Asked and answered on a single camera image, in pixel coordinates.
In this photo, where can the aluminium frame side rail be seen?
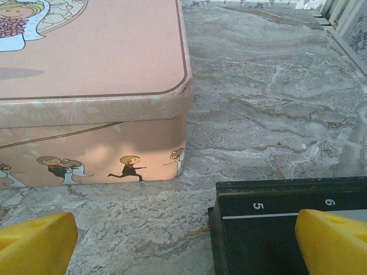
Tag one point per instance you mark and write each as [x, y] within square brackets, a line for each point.
[334, 17]

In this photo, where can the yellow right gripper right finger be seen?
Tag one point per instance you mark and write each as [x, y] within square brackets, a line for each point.
[335, 249]

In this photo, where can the pink wedding cartoon tin box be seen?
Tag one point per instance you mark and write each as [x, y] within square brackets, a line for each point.
[100, 71]

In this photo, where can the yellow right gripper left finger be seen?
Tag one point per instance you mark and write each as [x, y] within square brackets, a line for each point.
[34, 246]

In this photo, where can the black and silver chessboard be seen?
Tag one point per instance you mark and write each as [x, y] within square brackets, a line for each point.
[258, 243]

